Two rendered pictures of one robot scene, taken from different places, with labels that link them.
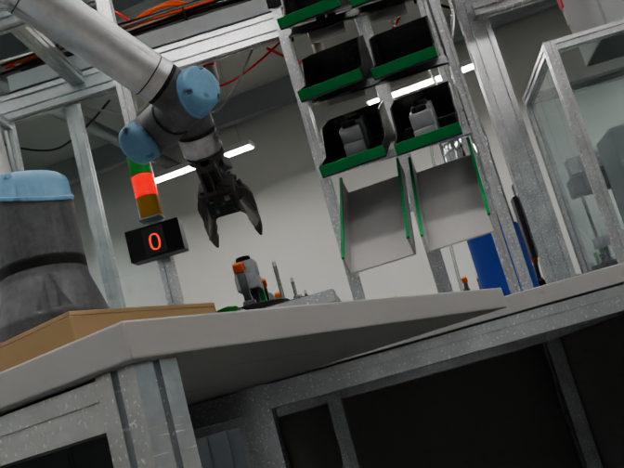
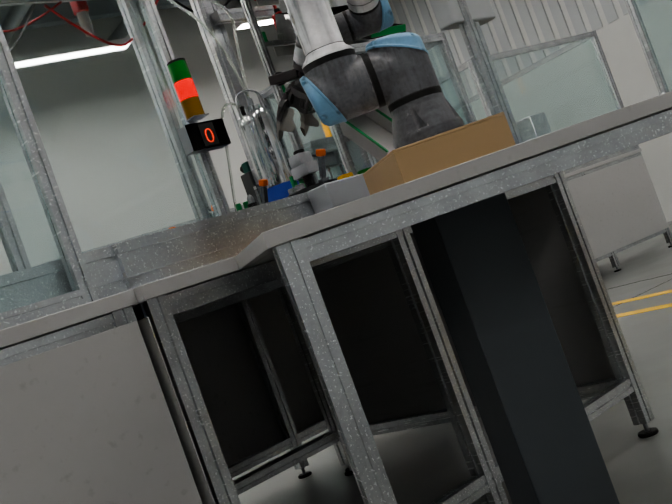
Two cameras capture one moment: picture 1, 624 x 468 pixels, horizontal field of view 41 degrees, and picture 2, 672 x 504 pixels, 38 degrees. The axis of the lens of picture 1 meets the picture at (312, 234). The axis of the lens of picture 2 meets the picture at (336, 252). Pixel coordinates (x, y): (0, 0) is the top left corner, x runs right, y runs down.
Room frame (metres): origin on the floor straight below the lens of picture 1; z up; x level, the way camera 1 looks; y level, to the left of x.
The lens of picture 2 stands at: (-0.08, 2.00, 0.75)
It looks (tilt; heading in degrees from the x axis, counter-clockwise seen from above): 1 degrees up; 313
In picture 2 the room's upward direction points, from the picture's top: 20 degrees counter-clockwise
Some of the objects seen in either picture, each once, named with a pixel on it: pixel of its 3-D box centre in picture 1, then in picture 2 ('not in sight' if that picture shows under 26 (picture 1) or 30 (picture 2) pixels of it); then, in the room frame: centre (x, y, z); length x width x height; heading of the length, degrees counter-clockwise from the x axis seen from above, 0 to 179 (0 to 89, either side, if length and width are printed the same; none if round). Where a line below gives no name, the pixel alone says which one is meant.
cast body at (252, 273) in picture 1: (247, 275); (300, 164); (1.67, 0.15, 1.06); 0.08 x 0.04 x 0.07; 176
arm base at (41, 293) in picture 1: (49, 302); (422, 119); (1.10, 0.36, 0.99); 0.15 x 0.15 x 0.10
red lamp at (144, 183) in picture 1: (144, 187); (186, 90); (1.79, 0.33, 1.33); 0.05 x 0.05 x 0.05
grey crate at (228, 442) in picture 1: (220, 448); not in sight; (3.75, 0.63, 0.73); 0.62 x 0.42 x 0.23; 86
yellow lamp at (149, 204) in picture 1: (149, 207); (192, 108); (1.79, 0.33, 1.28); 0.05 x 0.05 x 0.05
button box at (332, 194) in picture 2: not in sight; (350, 190); (1.45, 0.25, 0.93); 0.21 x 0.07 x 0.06; 86
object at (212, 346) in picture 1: (102, 406); (440, 190); (1.14, 0.33, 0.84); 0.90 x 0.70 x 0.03; 57
